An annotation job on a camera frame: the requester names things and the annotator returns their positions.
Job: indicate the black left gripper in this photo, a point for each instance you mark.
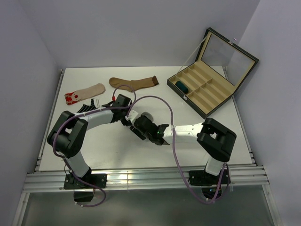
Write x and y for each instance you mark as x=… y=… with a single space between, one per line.
x=125 y=123

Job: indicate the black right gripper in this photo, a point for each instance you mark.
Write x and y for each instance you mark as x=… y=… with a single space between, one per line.
x=134 y=129

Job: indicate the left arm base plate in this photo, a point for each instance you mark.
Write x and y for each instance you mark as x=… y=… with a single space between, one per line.
x=93 y=181

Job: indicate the aluminium frame rail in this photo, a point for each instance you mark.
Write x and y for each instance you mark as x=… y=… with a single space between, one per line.
x=156 y=178

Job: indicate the black compartment organizer box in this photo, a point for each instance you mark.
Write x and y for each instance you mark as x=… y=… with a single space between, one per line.
x=218 y=71

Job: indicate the brown long sock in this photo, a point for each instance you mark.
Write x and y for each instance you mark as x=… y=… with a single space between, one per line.
x=133 y=85

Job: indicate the black white striped sock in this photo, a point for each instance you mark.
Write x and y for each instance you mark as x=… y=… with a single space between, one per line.
x=89 y=105

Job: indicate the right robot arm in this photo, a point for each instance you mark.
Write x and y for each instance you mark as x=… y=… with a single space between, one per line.
x=216 y=139

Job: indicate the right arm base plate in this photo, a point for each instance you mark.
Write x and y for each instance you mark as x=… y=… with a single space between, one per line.
x=201 y=178

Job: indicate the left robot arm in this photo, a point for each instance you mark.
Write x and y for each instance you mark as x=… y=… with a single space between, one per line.
x=68 y=133

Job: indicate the grey striped sock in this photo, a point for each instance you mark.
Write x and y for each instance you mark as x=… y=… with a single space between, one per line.
x=147 y=115

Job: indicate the green christmas bear sock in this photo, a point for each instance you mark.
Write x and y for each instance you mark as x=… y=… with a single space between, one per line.
x=182 y=87

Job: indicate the beige red reindeer sock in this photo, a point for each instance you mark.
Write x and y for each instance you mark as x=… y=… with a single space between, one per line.
x=83 y=94

